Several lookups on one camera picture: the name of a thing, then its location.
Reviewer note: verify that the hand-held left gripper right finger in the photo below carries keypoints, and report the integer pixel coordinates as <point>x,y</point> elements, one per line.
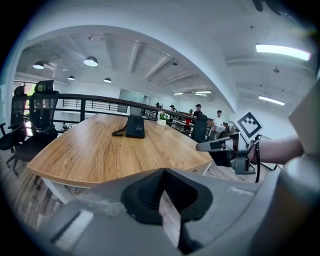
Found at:
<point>187,197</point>

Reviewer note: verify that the black dome pendant lamp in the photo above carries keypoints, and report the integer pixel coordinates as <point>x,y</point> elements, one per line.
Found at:
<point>38,65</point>
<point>90,61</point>
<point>107,80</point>
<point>71,78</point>

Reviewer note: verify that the black rectangular box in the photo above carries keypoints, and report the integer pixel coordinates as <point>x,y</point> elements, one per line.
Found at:
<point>135,128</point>

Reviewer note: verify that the person's right forearm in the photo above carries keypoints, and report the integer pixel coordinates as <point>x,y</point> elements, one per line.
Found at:
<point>280,150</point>

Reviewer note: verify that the wooden table with white legs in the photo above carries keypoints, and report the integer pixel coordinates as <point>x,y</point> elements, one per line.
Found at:
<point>100,150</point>

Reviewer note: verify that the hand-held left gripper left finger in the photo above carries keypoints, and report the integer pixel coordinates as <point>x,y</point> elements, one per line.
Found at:
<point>140,197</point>

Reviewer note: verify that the black mesh office chair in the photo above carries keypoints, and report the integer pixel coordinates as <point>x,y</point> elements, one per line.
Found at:
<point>225,135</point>
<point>40,120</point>
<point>200,130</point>
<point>15,117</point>

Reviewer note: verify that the black railing with wooden handrail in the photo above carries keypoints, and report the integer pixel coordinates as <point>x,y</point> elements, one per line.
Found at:
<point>82,107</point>

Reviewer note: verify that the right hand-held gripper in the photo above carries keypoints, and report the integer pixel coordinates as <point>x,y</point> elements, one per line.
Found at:
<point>241,160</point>

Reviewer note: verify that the long ceiling light panel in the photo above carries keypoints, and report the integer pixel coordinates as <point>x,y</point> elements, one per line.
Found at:
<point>271,100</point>
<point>203,92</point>
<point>282,51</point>

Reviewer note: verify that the potted plant in white pot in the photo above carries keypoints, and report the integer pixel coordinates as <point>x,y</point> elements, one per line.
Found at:
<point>162,120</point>

